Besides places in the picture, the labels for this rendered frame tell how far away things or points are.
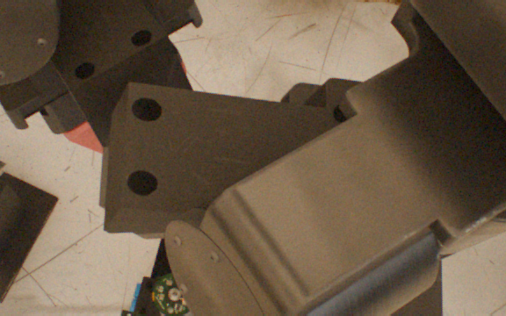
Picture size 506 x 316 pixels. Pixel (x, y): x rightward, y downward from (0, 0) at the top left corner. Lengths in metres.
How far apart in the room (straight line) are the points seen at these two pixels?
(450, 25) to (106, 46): 0.18
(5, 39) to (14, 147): 0.31
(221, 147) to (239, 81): 0.35
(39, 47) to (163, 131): 0.07
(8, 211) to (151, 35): 0.26
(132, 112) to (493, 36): 0.13
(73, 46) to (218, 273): 0.16
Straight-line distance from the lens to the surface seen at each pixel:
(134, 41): 0.43
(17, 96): 0.50
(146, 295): 0.65
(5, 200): 0.64
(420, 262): 0.31
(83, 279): 0.67
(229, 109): 0.36
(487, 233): 0.34
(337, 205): 0.28
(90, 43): 0.42
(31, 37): 0.40
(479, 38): 0.27
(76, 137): 0.51
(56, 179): 0.69
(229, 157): 0.35
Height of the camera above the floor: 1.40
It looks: 73 degrees down
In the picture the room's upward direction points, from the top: 3 degrees counter-clockwise
